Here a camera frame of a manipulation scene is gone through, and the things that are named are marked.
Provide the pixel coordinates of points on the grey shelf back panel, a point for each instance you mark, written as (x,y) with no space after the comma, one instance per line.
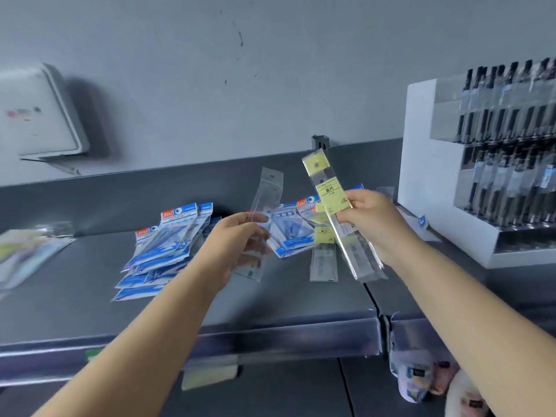
(130,199)

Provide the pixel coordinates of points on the rows of black gel pens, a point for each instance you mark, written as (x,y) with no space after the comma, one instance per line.
(504,186)

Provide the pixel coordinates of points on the pile of mixed packaged rulers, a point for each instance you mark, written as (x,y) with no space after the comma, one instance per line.
(291,230)

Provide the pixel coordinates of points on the white tiered pen display stand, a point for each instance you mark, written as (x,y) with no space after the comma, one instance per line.
(425,169)

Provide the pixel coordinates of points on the person's right forearm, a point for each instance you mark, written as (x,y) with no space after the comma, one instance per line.
(478,325)

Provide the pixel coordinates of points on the pile of clear rulers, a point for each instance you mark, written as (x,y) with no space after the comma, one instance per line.
(26,256)

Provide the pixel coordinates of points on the person's left forearm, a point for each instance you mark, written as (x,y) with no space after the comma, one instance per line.
(130,356)

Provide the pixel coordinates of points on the person's right hand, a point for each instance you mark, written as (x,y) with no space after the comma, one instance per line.
(382,225)

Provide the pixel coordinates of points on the clear straight ruler packet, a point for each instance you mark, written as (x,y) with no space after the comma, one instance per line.
(267,186)
(323,178)

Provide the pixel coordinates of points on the pile of blue set-square packets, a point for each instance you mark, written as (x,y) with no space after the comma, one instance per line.
(160,251)

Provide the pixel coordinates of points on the white wall router box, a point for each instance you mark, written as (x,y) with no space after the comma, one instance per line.
(30,125)

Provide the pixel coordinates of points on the person's left hand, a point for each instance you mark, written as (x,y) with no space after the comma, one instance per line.
(226,251)

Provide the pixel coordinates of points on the grey slotted shelf post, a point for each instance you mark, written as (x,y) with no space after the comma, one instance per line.
(320,142)

